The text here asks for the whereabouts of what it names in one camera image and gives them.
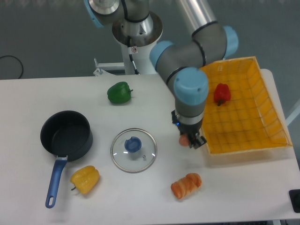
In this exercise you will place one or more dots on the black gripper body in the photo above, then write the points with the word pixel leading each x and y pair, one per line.
pixel 188 125

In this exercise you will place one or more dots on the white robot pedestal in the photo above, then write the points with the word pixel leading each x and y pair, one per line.
pixel 136 41

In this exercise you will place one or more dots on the orange bread loaf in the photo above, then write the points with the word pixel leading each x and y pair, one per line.
pixel 186 185

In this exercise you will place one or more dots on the black device at edge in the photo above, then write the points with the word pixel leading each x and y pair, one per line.
pixel 294 195

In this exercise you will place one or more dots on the yellow bell pepper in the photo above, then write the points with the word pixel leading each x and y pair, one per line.
pixel 85 179

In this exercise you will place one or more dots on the black pot blue handle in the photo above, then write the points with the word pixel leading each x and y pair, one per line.
pixel 68 136

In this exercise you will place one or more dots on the glass lid blue knob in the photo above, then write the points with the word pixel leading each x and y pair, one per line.
pixel 133 150

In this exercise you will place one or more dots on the brown egg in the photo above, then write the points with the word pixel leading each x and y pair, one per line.
pixel 183 140

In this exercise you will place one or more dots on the yellow plastic basket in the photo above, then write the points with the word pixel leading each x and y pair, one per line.
pixel 250 120

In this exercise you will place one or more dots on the red bell pepper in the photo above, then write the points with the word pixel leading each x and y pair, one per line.
pixel 222 94

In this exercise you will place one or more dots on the green bell pepper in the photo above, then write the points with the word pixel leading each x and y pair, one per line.
pixel 119 93

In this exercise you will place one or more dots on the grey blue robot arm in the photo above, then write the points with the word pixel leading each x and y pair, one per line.
pixel 179 67

